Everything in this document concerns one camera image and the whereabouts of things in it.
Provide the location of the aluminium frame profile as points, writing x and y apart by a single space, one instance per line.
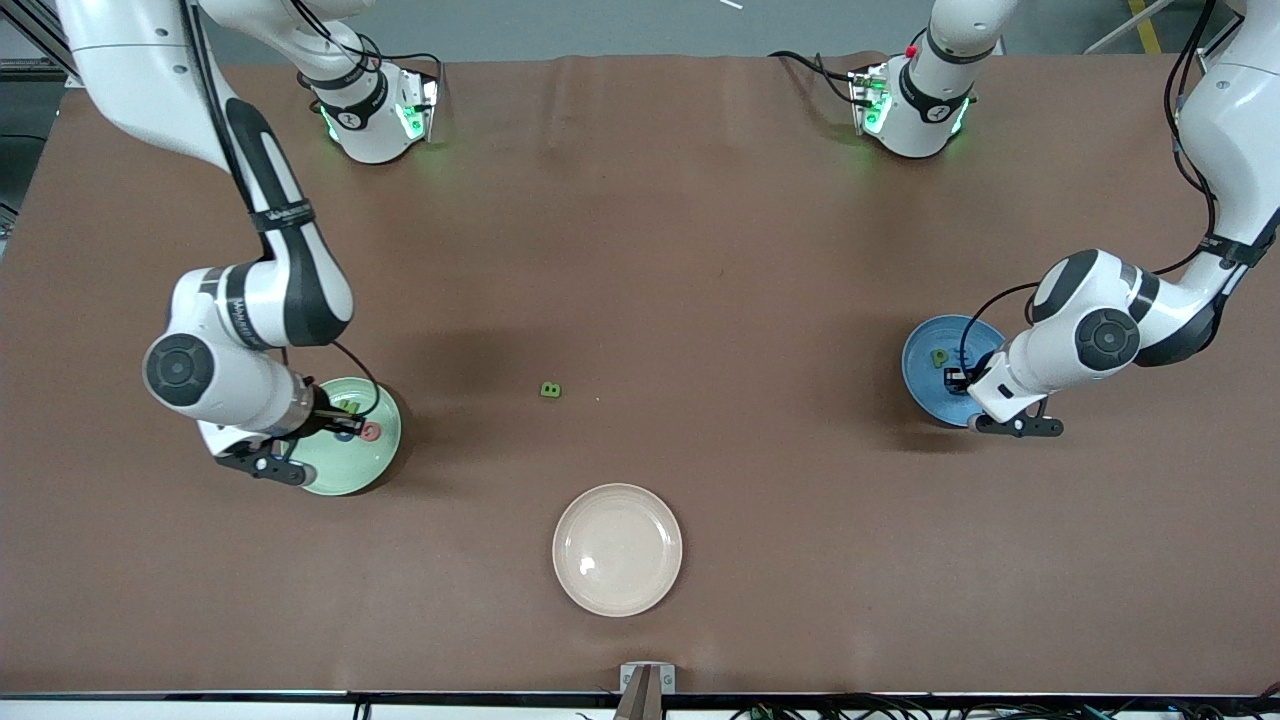
45 45

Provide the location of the grey camera stand pole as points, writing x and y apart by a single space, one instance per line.
640 702

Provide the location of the green letter p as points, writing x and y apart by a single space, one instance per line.
940 357

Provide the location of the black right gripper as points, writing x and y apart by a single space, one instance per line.
324 410

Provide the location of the blue plate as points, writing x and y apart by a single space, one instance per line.
925 388

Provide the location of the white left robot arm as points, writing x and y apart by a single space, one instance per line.
1240 150

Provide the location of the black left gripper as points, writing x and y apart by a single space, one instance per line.
957 379

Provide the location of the pink letter G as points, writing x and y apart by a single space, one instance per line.
372 432

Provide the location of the green plate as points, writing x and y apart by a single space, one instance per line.
360 472

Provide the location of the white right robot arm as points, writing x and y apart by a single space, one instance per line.
150 60

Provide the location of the brown table cover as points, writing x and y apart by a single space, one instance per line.
640 200

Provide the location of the beige plate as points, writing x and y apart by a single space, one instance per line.
617 550

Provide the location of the grey metal mounting bracket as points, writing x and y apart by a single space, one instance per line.
626 680

